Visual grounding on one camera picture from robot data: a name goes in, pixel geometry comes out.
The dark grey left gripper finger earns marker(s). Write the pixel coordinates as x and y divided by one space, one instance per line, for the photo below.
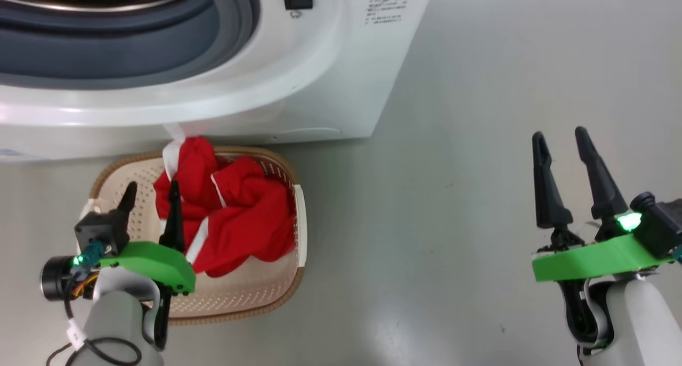
128 201
173 222

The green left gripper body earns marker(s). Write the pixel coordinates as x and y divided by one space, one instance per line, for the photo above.
154 262

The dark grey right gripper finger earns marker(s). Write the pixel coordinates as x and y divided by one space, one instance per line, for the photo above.
549 195
602 190

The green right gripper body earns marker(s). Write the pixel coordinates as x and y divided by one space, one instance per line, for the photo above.
591 259

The red and white garment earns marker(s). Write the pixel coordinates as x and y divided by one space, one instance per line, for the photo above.
250 217

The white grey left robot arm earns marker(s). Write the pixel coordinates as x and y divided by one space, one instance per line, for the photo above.
114 318

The cream perforated laundry basket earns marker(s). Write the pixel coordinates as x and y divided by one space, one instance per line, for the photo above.
250 297

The grey rubber door seal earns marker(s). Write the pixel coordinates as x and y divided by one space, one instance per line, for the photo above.
106 57

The white front-load washing machine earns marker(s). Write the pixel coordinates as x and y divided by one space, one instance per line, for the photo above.
319 78

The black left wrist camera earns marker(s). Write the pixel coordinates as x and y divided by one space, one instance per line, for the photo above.
101 230

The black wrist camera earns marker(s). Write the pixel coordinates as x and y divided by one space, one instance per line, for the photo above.
658 222
101 230

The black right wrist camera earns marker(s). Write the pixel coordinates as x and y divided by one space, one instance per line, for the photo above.
658 222

